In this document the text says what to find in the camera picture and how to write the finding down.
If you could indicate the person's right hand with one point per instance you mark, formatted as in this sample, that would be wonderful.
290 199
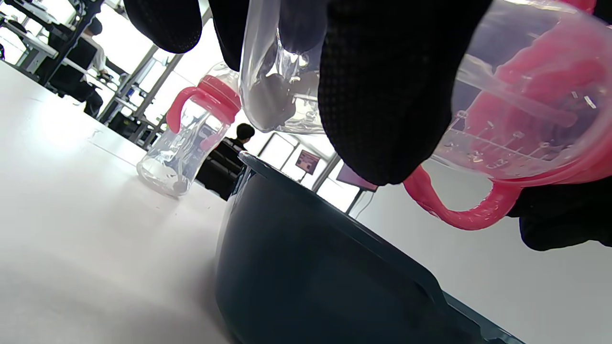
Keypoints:
564 215

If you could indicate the person's left hand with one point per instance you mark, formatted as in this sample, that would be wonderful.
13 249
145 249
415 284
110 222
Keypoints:
392 95

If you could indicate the purple display screen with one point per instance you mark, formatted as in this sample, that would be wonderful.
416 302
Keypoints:
351 177

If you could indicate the hanging sign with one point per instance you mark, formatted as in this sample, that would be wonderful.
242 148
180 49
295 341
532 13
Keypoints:
307 161

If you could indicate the teal plastic basin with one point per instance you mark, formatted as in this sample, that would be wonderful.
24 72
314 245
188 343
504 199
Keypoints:
311 263

